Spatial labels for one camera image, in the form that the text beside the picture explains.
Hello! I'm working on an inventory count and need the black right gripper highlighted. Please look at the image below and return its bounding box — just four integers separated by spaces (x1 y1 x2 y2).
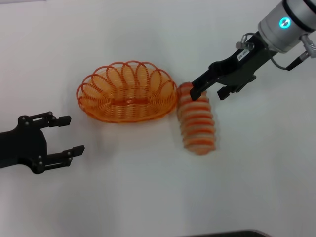
189 32 272 101

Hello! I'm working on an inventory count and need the black robot torso edge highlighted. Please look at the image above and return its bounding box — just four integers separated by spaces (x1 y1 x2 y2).
190 229 269 237

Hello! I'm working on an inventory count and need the orange striped bread loaf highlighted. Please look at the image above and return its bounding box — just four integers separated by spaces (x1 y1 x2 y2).
176 81 217 156

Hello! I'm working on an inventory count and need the orange wire basket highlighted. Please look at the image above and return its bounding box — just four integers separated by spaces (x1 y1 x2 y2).
76 60 178 124

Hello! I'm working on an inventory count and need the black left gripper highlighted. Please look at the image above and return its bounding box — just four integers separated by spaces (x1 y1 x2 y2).
0 111 85 175

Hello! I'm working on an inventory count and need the right gripper cable with plugs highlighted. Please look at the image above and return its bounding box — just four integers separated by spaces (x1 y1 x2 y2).
236 32 316 72

